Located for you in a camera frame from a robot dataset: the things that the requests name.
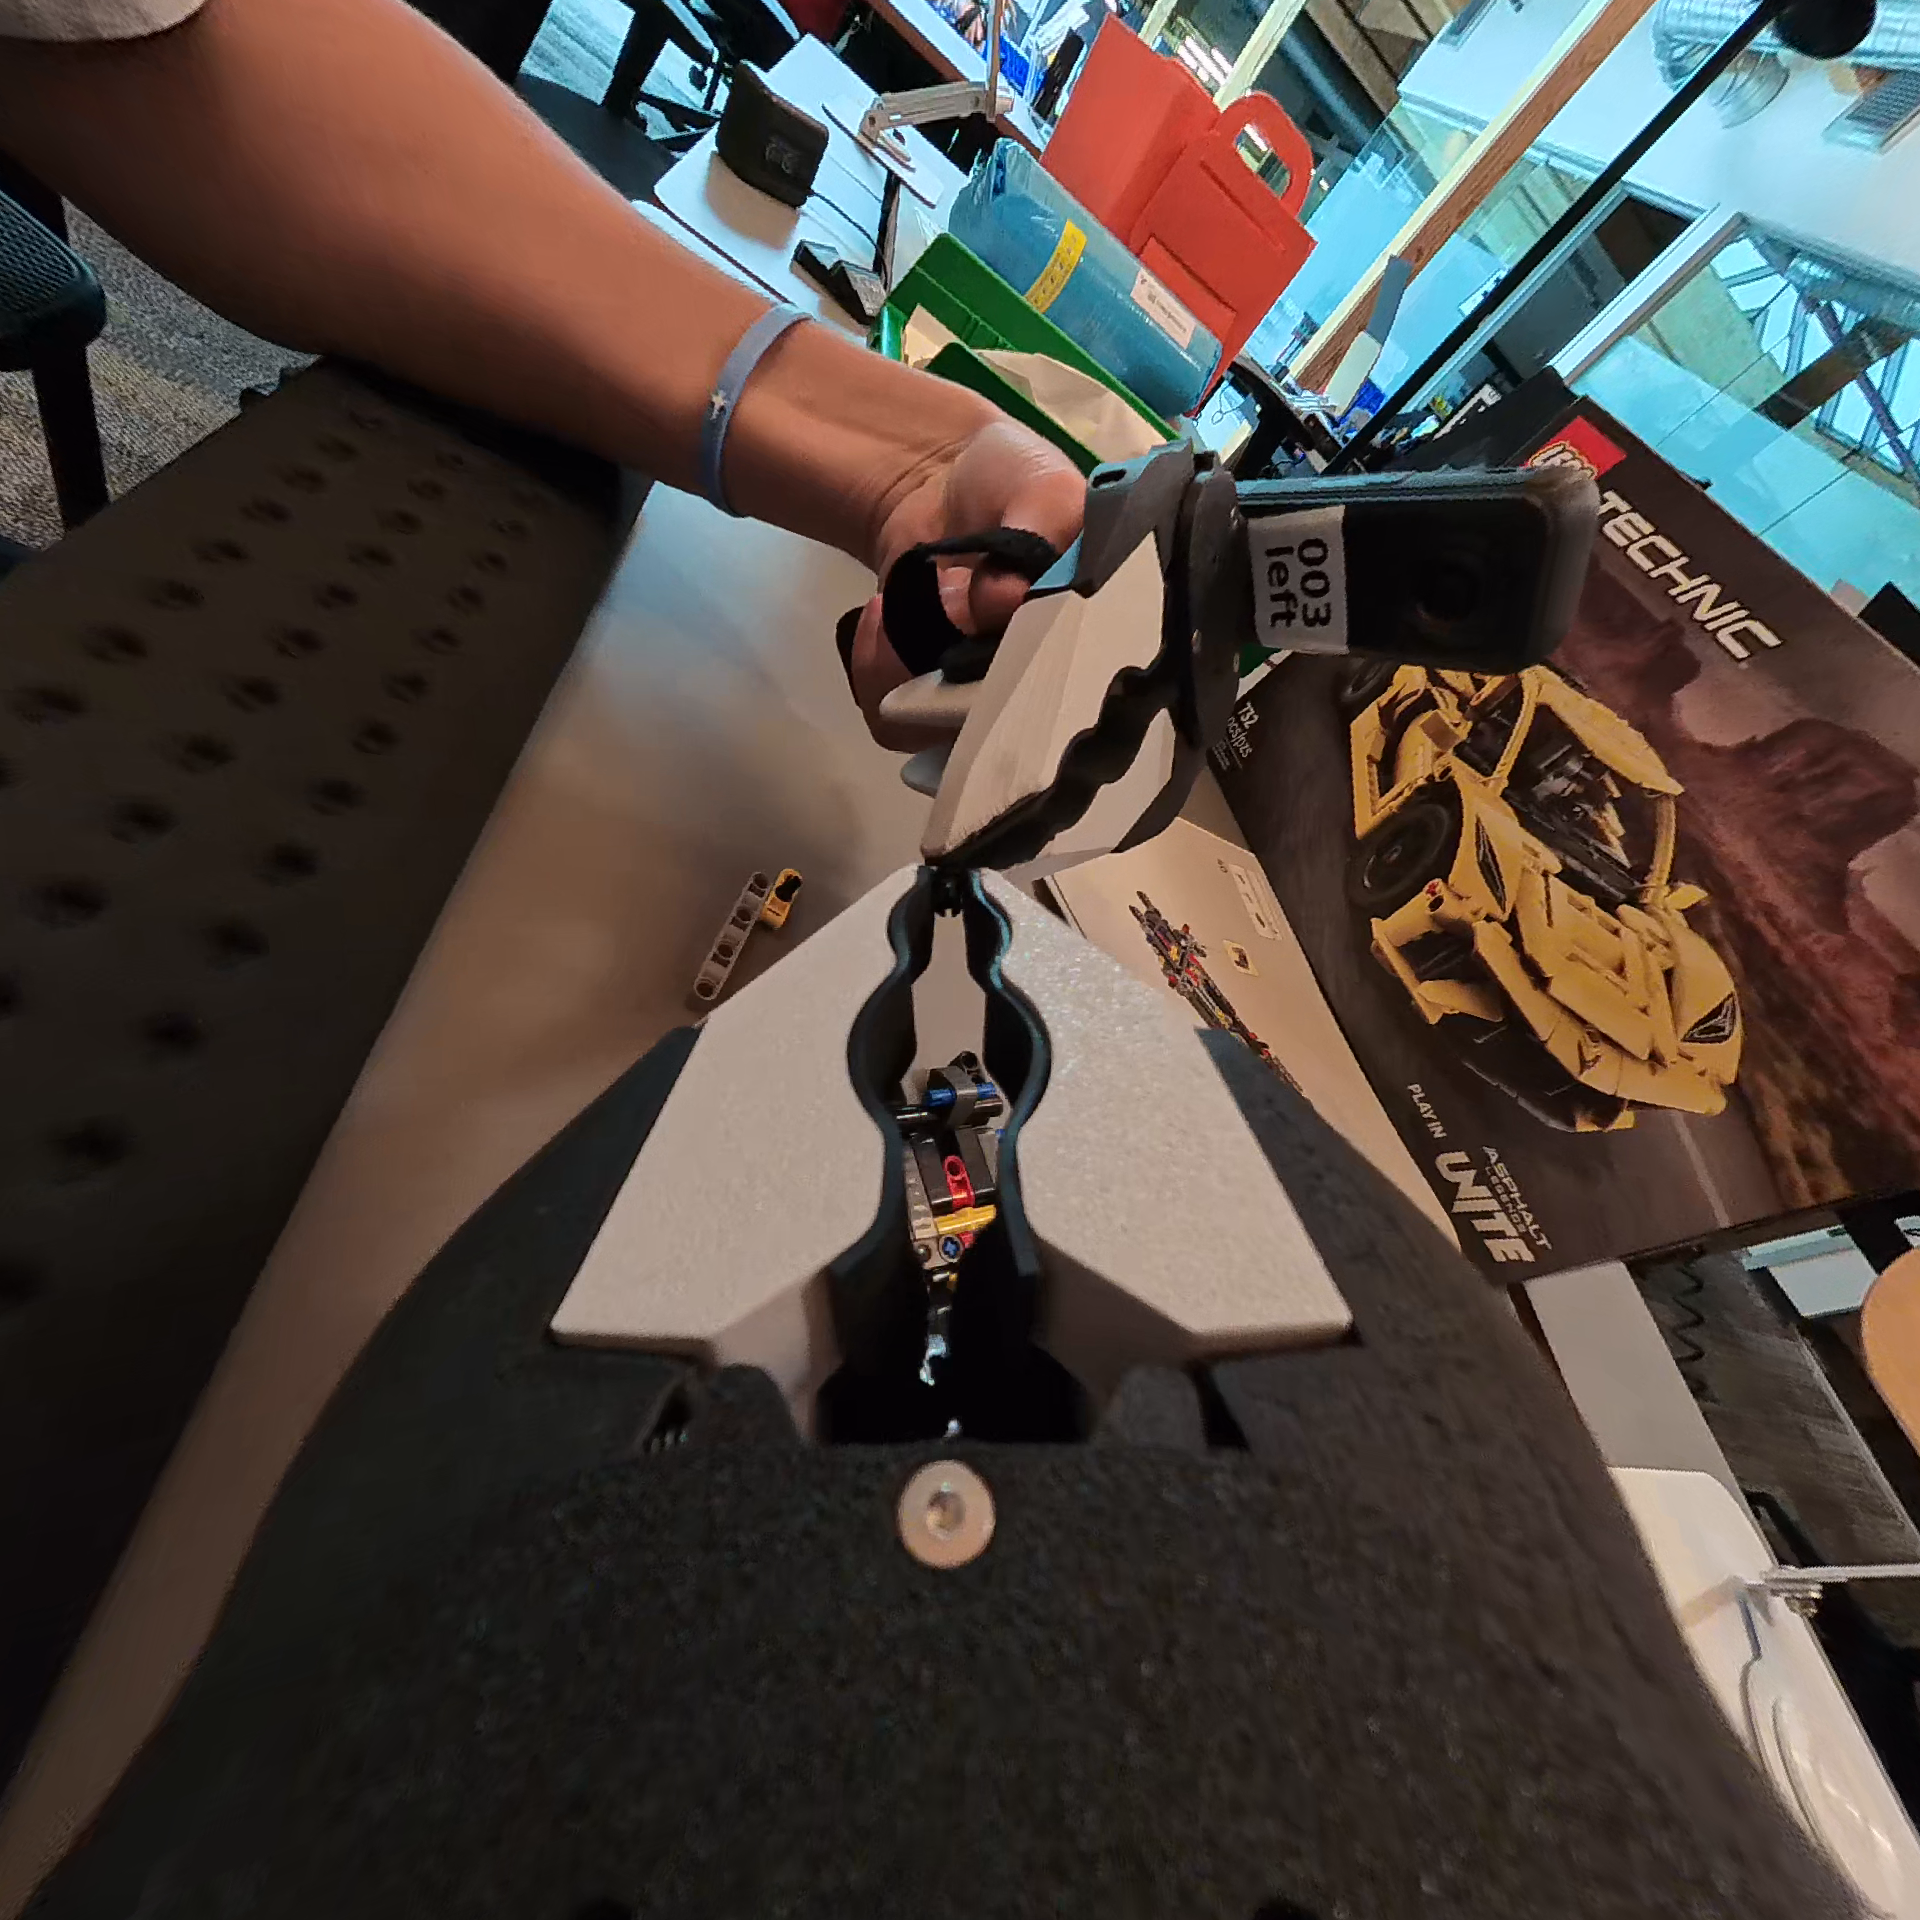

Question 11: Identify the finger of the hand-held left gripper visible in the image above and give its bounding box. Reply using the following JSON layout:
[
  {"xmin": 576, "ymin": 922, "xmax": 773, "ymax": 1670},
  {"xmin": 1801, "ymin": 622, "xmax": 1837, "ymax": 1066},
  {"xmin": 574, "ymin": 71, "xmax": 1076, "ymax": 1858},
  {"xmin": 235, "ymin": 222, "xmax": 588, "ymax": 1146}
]
[
  {"xmin": 981, "ymin": 673, "xmax": 1207, "ymax": 878},
  {"xmin": 918, "ymin": 529, "xmax": 1184, "ymax": 868}
]

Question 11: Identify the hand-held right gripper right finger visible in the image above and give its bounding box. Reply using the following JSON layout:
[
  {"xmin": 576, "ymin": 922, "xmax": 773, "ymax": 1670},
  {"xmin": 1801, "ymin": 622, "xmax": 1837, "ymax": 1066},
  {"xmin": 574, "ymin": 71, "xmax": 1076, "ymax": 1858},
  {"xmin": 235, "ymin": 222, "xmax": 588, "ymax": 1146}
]
[{"xmin": 967, "ymin": 872, "xmax": 1359, "ymax": 1443}]

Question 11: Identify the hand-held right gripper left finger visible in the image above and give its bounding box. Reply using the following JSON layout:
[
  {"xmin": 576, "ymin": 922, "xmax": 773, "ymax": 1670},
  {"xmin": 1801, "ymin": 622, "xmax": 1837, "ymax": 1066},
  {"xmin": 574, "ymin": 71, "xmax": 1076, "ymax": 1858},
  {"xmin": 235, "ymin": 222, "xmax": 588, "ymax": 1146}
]
[{"xmin": 549, "ymin": 866, "xmax": 941, "ymax": 1443}]

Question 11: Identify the thin grey lego beam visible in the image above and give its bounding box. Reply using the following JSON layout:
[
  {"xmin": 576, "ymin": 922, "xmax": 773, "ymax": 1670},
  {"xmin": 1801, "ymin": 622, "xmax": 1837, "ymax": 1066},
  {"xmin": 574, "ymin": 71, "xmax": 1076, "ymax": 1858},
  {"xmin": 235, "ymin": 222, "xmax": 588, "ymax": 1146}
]
[{"xmin": 693, "ymin": 872, "xmax": 769, "ymax": 1010}]

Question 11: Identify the person's left forearm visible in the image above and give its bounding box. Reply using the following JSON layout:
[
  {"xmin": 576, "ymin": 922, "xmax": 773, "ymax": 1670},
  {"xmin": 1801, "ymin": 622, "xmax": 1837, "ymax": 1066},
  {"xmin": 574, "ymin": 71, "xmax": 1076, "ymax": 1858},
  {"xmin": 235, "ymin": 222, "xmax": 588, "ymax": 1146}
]
[{"xmin": 0, "ymin": 0, "xmax": 932, "ymax": 517}]

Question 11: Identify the lego instruction booklet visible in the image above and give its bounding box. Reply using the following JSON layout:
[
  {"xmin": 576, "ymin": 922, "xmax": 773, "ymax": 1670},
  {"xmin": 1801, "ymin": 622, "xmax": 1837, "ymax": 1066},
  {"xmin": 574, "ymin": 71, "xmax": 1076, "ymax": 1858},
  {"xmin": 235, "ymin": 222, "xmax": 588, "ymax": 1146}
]
[{"xmin": 1041, "ymin": 817, "xmax": 1465, "ymax": 1249}]

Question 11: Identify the lego car chassis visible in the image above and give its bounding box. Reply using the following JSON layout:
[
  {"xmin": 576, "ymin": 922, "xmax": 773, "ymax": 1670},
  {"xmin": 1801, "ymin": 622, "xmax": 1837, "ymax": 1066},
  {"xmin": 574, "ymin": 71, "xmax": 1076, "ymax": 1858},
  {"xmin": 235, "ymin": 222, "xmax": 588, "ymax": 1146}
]
[{"xmin": 898, "ymin": 1050, "xmax": 1009, "ymax": 1391}]

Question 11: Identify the black lego set box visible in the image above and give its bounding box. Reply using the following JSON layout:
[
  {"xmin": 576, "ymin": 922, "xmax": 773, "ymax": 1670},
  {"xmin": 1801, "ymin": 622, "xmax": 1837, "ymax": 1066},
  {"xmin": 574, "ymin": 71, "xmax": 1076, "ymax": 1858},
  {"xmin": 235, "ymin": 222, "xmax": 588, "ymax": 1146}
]
[{"xmin": 1207, "ymin": 392, "xmax": 1920, "ymax": 1284}]

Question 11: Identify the person's left hand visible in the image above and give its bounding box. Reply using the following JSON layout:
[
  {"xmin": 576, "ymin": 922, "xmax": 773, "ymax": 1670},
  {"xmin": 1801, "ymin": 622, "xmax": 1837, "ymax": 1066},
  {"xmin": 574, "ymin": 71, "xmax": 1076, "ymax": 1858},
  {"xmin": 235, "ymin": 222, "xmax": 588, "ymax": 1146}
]
[{"xmin": 845, "ymin": 423, "xmax": 1094, "ymax": 710}]

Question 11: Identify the white cardboard sheet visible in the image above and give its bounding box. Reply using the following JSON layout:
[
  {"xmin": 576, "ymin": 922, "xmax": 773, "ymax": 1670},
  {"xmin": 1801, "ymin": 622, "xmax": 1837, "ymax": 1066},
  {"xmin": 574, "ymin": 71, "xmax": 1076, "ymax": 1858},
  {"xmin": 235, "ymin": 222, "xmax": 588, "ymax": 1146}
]
[{"xmin": 924, "ymin": 340, "xmax": 1165, "ymax": 484}]

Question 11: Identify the black metal pole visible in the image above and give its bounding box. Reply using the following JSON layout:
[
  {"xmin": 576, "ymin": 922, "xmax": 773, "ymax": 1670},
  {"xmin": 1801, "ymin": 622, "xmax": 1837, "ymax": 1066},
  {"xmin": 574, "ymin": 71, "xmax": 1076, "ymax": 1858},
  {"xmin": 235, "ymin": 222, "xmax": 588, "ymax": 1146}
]
[{"xmin": 1318, "ymin": 0, "xmax": 1879, "ymax": 473}]

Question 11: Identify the green storage bin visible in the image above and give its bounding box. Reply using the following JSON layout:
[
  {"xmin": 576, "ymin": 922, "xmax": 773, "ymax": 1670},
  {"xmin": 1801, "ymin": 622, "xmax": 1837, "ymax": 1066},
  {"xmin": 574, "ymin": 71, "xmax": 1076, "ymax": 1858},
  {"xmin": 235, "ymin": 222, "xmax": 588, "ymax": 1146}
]
[{"xmin": 878, "ymin": 231, "xmax": 1186, "ymax": 454}]

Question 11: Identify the light blue wristband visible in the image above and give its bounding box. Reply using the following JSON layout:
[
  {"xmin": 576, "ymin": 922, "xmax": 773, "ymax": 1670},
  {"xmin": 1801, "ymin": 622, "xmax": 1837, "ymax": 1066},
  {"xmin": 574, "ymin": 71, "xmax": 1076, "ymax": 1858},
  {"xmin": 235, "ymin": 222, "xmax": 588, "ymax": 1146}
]
[{"xmin": 697, "ymin": 306, "xmax": 812, "ymax": 516}]

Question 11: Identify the light blue roll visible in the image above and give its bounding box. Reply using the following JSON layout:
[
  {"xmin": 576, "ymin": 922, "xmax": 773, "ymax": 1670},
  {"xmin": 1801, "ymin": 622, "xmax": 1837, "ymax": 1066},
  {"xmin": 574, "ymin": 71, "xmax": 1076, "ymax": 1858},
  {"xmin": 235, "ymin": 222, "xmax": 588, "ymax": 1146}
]
[{"xmin": 950, "ymin": 139, "xmax": 1227, "ymax": 419}]

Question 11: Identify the red plastic case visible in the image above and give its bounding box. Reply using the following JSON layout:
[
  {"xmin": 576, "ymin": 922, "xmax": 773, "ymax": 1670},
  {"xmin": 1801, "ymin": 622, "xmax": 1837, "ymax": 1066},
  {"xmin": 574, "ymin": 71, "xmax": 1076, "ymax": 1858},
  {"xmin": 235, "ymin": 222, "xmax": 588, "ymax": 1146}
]
[{"xmin": 1038, "ymin": 17, "xmax": 1318, "ymax": 409}]

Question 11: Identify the black pouch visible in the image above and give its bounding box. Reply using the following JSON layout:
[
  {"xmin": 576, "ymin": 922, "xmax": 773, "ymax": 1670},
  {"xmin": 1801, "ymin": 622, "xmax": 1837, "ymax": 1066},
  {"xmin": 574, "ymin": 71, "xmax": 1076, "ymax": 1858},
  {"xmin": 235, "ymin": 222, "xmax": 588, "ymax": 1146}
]
[{"xmin": 713, "ymin": 66, "xmax": 830, "ymax": 208}]

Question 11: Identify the black dimpled foam mat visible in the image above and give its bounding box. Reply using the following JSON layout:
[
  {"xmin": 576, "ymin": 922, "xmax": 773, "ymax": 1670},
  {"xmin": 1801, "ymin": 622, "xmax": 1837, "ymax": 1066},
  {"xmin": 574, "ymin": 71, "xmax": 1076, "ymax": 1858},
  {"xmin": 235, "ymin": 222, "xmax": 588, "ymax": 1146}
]
[{"xmin": 0, "ymin": 361, "xmax": 648, "ymax": 1774}]

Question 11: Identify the black mesh chair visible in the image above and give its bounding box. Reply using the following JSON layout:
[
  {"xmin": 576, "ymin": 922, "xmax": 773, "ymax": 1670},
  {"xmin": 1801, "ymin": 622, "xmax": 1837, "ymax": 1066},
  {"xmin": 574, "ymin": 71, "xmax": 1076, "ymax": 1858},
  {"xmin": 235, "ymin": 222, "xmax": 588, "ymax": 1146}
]
[{"xmin": 0, "ymin": 187, "xmax": 113, "ymax": 529}]

